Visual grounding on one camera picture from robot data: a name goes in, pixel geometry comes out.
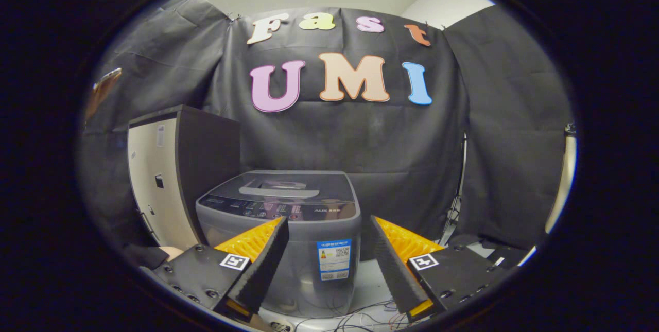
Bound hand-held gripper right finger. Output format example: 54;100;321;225
370;215;521;322

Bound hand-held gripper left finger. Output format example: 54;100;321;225
139;216;290;324

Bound grey washing machine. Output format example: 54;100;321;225
196;170;362;318

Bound dark washing machine lid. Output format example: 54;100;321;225
219;171;356;214

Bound dark and beige cabinet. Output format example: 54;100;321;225
127;104;241;250

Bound black backdrop cloth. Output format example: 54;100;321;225
77;0;575;250

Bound smartphone in clear case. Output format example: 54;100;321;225
85;68;123;120

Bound loose floor cables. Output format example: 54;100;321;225
309;299;428;332

